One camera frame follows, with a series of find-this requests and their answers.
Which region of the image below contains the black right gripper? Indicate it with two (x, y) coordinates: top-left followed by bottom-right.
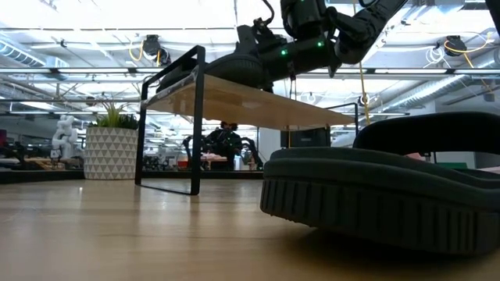
(235, 24), (277, 94)

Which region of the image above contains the black slide sandal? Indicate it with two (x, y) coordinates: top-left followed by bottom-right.
(259, 112), (500, 257)
(155, 53), (270, 94)

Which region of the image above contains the person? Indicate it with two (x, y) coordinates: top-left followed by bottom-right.
(205, 121), (244, 171)

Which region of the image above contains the plant in white patterned pot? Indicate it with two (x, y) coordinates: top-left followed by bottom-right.
(84, 99), (140, 180)

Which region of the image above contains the white robot figure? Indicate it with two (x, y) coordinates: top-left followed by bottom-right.
(50, 114), (79, 160)

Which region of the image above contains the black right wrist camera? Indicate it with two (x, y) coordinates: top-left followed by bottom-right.
(252, 17), (289, 52)

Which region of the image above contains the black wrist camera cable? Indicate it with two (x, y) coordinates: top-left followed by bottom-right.
(260, 0), (275, 27)

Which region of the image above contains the wooden shelf black metal frame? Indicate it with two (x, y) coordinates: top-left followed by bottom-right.
(134, 45), (360, 196)

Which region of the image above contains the black ceiling cable reel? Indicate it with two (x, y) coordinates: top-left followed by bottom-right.
(444, 34), (468, 57)
(141, 34), (173, 67)

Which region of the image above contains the yellow hanging cable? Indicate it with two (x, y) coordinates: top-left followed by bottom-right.
(357, 62), (372, 126)

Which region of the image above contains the black aluminium table frame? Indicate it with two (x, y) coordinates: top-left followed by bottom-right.
(0, 169), (265, 185)

